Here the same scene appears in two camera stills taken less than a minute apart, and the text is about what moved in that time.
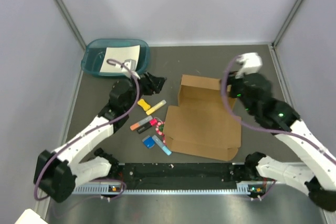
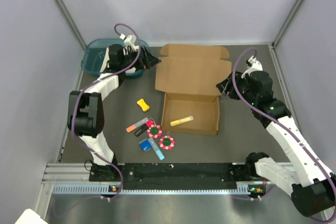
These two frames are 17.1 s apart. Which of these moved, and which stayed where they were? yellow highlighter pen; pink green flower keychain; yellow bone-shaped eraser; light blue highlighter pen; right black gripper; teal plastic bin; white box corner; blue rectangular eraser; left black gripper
Moved: light blue highlighter pen; blue rectangular eraser; yellow highlighter pen; pink green flower keychain; left black gripper
Stayed: yellow bone-shaped eraser; right black gripper; teal plastic bin; white box corner
